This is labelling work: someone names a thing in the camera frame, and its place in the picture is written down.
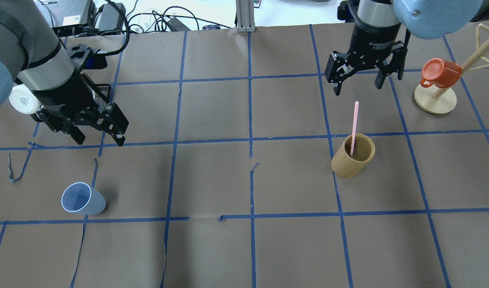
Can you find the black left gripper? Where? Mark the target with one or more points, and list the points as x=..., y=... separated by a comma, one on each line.
x=62, y=97

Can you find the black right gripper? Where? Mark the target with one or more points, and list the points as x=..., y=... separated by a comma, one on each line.
x=373, y=40

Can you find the light blue plastic cup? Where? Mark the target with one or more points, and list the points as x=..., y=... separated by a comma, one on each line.
x=81, y=198

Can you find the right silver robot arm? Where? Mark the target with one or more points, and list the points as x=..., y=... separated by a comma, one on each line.
x=425, y=19

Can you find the white mug far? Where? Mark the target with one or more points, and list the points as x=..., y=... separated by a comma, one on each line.
x=23, y=100

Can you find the orange red mug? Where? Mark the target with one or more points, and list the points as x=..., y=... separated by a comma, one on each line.
x=440, y=73

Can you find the bamboo cylinder holder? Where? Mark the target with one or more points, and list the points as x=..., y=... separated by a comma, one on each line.
x=346, y=167

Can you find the aluminium frame post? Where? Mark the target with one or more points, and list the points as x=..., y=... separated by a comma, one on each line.
x=245, y=16

